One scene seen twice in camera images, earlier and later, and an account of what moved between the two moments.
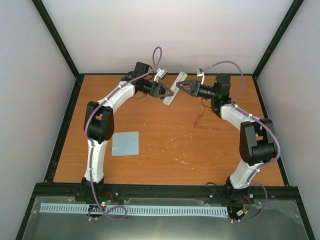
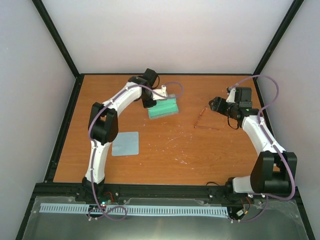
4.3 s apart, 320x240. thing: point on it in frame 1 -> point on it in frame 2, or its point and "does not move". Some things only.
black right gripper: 192,90 -> 217,105
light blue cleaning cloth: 125,143 does not move
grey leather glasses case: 174,88 -> 167,106
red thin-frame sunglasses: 196,126 does not move
